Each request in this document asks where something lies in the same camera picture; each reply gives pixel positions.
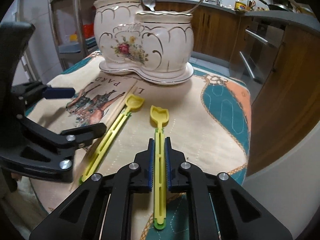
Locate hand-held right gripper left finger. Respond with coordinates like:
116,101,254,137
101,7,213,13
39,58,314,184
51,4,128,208
29,138,153,240

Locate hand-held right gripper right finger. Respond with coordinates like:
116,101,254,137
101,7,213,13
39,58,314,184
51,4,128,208
164,138,292,240

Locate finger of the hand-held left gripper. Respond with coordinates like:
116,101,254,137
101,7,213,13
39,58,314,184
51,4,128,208
11,82,75,105
0,112,107,183

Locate yellow plastic scoop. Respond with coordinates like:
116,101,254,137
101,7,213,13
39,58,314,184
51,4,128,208
79,94,145,185
149,105,169,230

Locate wooden chopstick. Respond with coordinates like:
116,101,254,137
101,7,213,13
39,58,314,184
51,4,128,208
69,85,138,189
106,92,127,124

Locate cream ceramic double utensil holder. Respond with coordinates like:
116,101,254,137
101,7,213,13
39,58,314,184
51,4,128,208
93,0,194,84

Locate silver fork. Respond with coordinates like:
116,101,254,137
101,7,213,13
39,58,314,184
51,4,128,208
140,0,157,12

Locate blue-grey plastic tray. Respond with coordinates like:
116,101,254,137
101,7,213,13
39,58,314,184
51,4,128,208
58,42,97,57

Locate printed tablecloth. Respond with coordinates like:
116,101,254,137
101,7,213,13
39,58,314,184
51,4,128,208
25,50,252,240

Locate crumpled red plastic bag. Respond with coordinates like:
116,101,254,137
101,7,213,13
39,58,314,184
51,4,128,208
84,24,95,38

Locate metal shelf rack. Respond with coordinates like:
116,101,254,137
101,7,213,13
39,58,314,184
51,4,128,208
49,0,98,63

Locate wooden base cabinets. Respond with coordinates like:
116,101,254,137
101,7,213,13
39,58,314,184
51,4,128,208
154,2,320,178

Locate built-in steel oven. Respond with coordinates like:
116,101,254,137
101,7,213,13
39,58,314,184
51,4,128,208
239,22,273,83

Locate grey kitchen countertop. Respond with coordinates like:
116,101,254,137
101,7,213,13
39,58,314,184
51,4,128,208
152,0,320,30

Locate black wok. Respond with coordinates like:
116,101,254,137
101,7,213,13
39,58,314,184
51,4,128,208
247,0,292,12

